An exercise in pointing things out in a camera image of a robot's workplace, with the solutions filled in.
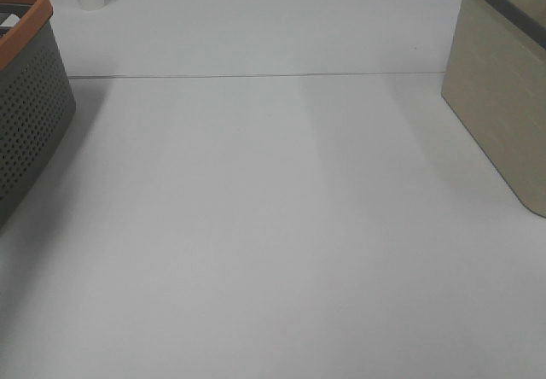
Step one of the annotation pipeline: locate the beige bin grey rim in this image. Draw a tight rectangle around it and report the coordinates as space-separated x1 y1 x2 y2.
441 0 545 216

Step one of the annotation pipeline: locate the grey perforated basket orange rim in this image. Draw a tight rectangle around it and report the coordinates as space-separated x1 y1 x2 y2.
1 0 76 223

